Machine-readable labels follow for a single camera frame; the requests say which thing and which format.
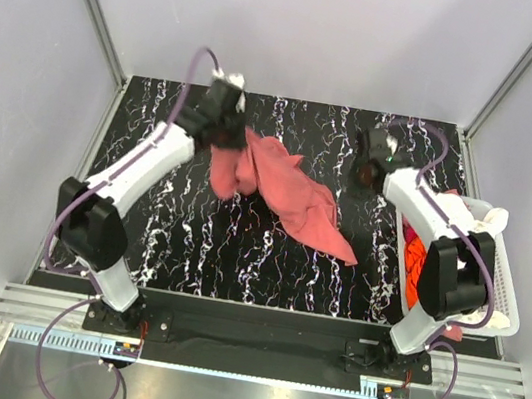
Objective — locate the magenta t shirt in basket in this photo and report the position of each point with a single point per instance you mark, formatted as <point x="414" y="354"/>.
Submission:
<point x="409" y="233"/>

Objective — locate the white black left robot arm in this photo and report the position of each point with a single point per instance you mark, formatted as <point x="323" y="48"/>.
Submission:
<point x="90" y="212"/>

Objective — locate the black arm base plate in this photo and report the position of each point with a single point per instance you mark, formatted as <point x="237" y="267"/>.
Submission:
<point x="238" y="339"/>

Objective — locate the salmon pink t shirt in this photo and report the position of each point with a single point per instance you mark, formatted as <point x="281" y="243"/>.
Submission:
<point x="306" y="209"/>

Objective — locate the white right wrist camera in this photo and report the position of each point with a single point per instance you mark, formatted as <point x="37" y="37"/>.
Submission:
<point x="392" y="142"/>

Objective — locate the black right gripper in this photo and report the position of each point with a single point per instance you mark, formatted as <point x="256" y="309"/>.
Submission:
<point x="367" y="191"/>

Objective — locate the white plastic laundry basket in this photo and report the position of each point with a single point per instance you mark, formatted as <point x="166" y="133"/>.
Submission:
<point x="505" y="320"/>

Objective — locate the black marble pattern mat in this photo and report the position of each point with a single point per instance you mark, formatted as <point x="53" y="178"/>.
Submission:
<point x="183" y="238"/>

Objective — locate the white t shirt in basket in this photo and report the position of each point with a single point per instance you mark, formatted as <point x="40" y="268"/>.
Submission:
<point x="473" y="215"/>

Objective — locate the aluminium frame post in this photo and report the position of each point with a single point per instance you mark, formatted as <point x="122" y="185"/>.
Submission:
<point x="92" y="0"/>
<point x="509" y="82"/>

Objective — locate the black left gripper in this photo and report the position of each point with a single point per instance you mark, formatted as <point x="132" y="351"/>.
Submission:
<point x="241" y="142"/>

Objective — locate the left aluminium frame post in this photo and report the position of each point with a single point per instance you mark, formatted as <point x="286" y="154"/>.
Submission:
<point x="92" y="0"/>

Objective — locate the right aluminium frame post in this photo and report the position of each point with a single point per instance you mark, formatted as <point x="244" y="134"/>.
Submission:
<point x="509" y="82"/>

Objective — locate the slotted grey cable duct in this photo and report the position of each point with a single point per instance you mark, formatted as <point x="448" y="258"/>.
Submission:
<point x="75" y="342"/>

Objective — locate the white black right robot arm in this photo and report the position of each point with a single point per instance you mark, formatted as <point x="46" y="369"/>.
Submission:
<point x="457" y="275"/>

